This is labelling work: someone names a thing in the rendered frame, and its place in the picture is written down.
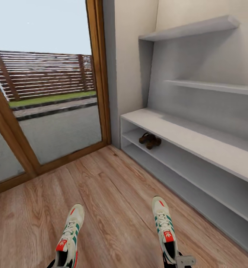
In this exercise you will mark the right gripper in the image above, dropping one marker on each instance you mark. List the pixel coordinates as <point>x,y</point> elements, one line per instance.
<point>166,265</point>

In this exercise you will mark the gym shoe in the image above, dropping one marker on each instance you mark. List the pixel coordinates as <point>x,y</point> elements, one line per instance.
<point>66,249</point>
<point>165,229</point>

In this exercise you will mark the door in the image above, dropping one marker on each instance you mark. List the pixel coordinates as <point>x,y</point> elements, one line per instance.
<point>54,103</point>

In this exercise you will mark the sandal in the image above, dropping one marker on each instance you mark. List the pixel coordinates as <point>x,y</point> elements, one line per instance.
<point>146,137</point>
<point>153,142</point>

